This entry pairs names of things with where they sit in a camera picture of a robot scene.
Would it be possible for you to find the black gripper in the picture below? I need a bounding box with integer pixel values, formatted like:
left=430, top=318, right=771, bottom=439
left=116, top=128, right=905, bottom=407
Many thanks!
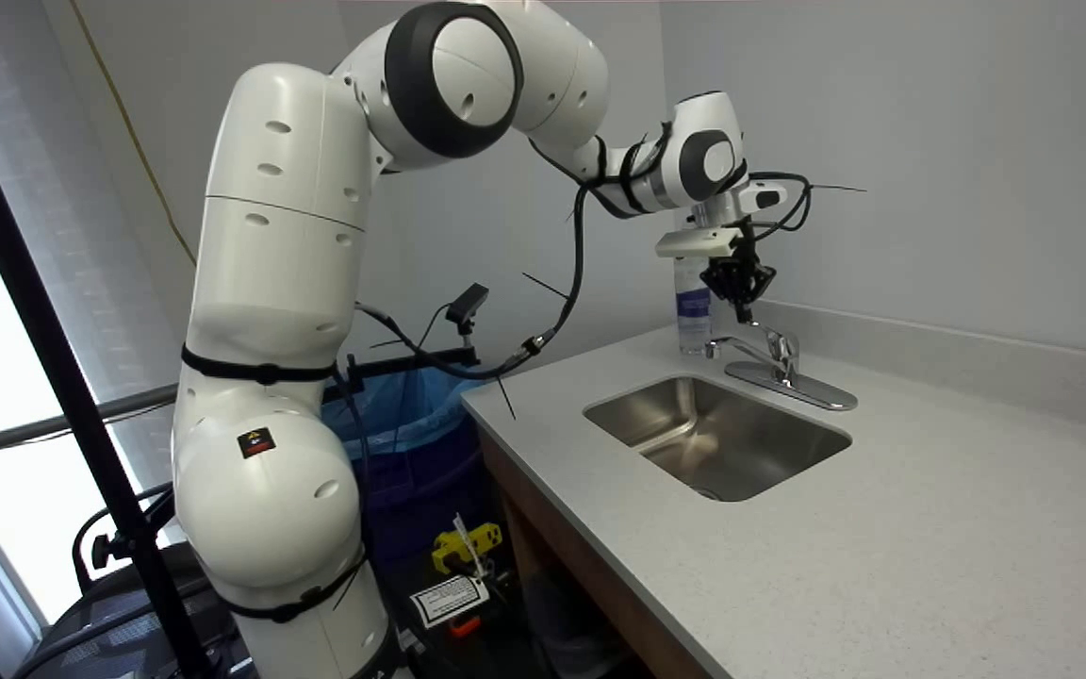
left=697, top=244, right=781, bottom=327

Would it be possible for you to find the chrome tap spout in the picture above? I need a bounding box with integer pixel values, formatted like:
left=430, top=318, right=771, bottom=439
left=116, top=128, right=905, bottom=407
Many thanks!
left=704, top=324, right=776, bottom=368

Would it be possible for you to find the chrome tap lever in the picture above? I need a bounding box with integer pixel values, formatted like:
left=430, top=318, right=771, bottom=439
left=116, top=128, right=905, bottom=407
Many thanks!
left=757, top=324, right=809, bottom=390

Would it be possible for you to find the clear plastic water bottle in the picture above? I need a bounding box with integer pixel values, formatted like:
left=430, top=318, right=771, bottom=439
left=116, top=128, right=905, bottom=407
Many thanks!
left=672, top=249, right=716, bottom=362

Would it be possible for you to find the stainless steel sink basin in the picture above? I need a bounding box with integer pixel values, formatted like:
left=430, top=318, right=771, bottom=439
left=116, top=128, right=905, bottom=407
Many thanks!
left=582, top=372, right=855, bottom=504

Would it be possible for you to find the wooden counter cabinet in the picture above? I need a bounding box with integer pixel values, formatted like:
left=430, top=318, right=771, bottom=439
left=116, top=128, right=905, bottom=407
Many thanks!
left=476, top=425, right=709, bottom=679

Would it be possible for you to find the blue trash bin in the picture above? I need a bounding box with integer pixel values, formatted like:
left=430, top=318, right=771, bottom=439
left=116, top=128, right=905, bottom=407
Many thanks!
left=322, top=356, right=512, bottom=596

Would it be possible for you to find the yellow tool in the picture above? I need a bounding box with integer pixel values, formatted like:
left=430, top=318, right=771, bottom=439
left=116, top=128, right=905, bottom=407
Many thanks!
left=426, top=518, right=504, bottom=578

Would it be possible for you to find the white labelled box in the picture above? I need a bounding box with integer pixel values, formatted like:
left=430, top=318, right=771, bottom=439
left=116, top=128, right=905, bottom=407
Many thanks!
left=409, top=569, right=498, bottom=630

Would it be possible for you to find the black stand pole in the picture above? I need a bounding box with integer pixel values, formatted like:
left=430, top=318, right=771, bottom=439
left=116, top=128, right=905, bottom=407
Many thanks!
left=0, top=78, right=215, bottom=679

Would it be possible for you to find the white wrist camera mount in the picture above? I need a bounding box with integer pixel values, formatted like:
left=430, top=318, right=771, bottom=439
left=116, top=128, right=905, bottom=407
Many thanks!
left=654, top=219, right=751, bottom=263

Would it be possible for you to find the chrome tap base plate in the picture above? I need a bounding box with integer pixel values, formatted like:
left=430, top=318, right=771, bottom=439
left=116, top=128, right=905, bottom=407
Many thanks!
left=726, top=358, right=859, bottom=415

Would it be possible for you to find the long black arm cable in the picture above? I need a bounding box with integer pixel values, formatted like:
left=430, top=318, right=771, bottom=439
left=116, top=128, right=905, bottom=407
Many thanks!
left=351, top=123, right=687, bottom=385

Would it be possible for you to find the black cable connector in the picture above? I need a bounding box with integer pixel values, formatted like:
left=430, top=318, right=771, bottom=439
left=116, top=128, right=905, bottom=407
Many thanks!
left=440, top=279, right=496, bottom=338

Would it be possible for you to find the black cart frame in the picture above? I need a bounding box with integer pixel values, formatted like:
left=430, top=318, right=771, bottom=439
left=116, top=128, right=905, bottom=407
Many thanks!
left=10, top=483, right=254, bottom=679

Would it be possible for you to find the grey window rail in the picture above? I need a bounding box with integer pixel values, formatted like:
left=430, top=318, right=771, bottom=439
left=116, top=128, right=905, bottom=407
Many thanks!
left=0, top=376, right=190, bottom=469

